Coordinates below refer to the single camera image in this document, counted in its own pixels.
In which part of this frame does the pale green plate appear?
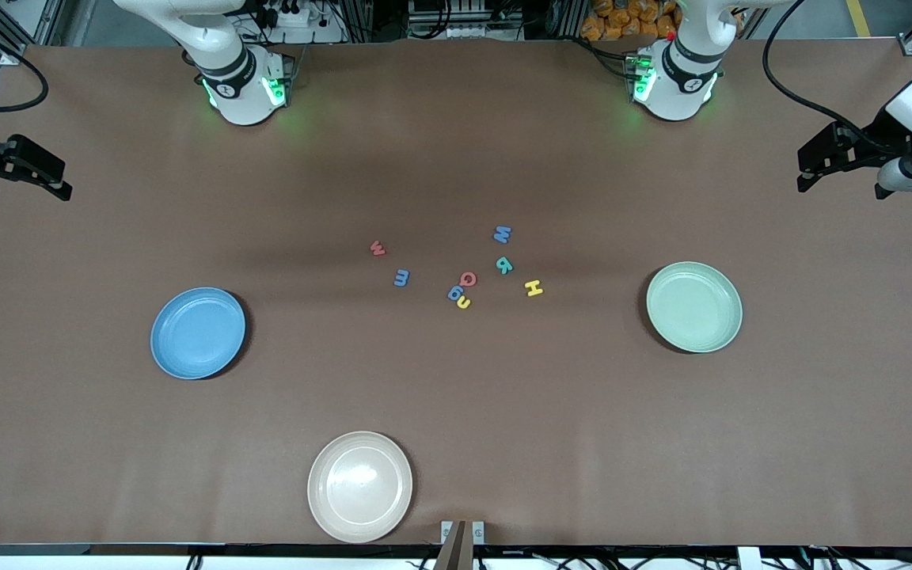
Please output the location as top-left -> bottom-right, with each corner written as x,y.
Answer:
646,261 -> 743,354

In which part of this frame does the blue plate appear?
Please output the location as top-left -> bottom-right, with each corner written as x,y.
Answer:
150,287 -> 246,380

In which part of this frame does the pile of orange bags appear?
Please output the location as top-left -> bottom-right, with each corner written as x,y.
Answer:
580,0 -> 678,42

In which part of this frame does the white power strip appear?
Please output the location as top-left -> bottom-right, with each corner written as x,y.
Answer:
254,0 -> 310,29

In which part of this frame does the metal equipment rack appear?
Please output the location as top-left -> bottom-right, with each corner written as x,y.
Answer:
407,0 -> 524,40

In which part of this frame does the beige plate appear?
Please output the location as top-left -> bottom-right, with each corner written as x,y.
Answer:
307,431 -> 414,544

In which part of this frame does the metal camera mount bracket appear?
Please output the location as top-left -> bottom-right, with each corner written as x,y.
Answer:
440,519 -> 486,570

